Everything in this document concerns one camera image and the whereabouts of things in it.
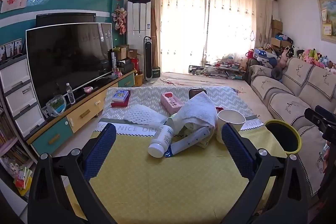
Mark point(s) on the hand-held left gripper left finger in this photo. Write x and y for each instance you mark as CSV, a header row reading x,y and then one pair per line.
x,y
101,151

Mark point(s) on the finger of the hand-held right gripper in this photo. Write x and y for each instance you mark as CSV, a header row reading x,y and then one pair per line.
x,y
325,113
316,119

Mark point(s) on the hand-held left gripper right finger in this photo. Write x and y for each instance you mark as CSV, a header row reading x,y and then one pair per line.
x,y
236,151

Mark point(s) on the cream paper cup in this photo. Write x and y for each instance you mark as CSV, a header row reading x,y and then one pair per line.
x,y
232,120

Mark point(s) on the black yellow-rimmed trash bin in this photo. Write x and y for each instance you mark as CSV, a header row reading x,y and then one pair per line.
x,y
284,138

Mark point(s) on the long white cardboard box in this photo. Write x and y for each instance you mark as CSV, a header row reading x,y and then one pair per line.
x,y
187,144

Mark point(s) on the white paper towel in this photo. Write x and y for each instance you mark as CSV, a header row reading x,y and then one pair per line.
x,y
199,108

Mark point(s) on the white foam fruit net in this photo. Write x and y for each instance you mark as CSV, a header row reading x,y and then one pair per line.
x,y
144,113

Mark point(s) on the white green-label plastic bottle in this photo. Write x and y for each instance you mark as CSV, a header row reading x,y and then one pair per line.
x,y
162,140

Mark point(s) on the dark plastic food tray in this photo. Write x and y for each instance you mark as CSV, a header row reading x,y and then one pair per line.
x,y
194,92

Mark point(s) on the pink strawberry milk carton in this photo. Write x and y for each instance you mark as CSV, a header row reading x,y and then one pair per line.
x,y
170,103

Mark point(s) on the beige fabric sofa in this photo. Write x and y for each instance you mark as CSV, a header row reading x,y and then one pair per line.
x,y
283,103

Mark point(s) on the yellow teal television cabinet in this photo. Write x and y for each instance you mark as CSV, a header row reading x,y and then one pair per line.
x,y
84,115

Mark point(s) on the flat red box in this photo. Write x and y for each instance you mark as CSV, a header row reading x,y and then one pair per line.
x,y
119,105

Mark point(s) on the row of plush toys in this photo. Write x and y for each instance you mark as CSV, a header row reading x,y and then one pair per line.
x,y
312,56

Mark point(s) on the blue tissue pack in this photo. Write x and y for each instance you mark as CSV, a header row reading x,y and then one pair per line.
x,y
120,95

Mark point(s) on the grey round cushion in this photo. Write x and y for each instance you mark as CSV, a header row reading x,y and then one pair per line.
x,y
277,73

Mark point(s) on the small pink toy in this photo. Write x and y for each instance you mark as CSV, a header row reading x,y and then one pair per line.
x,y
88,89

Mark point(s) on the clear bag with green plant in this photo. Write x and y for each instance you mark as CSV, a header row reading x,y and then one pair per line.
x,y
56,106

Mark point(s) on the clear water bottle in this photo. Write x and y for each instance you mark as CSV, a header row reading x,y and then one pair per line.
x,y
70,95

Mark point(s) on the yellow grey patterned tablecloth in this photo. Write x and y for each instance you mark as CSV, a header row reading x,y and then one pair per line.
x,y
162,187

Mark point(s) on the yellow wooden bucket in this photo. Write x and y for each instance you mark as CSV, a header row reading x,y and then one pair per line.
x,y
138,79

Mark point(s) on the blue star-print bag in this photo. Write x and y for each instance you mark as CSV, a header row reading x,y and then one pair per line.
x,y
263,54

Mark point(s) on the colourful packets on floor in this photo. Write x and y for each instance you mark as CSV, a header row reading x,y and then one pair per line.
x,y
22,182

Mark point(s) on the cluttered glass coffee table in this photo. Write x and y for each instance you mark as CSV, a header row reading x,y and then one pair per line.
x,y
218,69

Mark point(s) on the bookshelf with books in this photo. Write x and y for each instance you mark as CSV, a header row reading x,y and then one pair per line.
x,y
13,150

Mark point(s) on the tall black lettered box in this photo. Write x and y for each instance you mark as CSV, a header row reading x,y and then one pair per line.
x,y
113,61

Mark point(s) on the floral bed sheet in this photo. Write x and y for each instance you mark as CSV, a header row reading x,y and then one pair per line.
x,y
178,81

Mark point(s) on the stack of cardboard boxes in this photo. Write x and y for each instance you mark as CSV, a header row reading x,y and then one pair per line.
x,y
277,29

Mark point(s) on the dark green carton box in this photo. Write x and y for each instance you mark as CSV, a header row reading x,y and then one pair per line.
x,y
156,72

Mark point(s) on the large curved flat television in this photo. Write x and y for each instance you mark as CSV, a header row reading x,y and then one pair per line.
x,y
65,61

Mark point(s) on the white plastic drawer unit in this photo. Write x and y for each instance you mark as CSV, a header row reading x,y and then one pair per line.
x,y
15,98

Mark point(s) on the black white tower fan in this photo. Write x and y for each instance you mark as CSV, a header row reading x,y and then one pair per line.
x,y
148,61

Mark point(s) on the open brown cardboard box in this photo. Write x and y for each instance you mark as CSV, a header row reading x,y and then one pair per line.
x,y
123,52

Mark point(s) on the cream embroidered curtain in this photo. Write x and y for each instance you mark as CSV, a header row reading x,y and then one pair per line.
x,y
236,29
181,29

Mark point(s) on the white standing air conditioner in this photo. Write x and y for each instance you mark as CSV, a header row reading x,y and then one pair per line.
x,y
139,29

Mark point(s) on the hanging pink flower decoration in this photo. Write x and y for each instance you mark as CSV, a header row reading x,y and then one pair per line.
x,y
120,19

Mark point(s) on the row of small photos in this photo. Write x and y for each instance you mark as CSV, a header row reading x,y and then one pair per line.
x,y
11,49

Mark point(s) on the framed landscape wall picture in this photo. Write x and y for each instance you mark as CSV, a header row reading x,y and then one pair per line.
x,y
328,19

